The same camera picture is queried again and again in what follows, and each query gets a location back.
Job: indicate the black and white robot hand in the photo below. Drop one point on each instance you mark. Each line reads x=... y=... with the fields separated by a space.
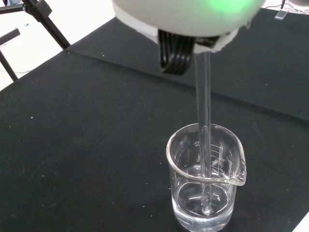
x=183 y=17

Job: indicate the clear cloth clip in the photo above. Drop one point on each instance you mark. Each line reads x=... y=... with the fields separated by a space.
x=281 y=14

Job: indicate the black tripod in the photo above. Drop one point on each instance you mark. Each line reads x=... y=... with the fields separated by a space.
x=49 y=27

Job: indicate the black bench cloth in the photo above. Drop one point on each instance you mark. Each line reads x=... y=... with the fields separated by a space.
x=84 y=145

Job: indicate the clear glass beaker with water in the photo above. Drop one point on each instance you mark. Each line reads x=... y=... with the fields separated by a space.
x=193 y=212

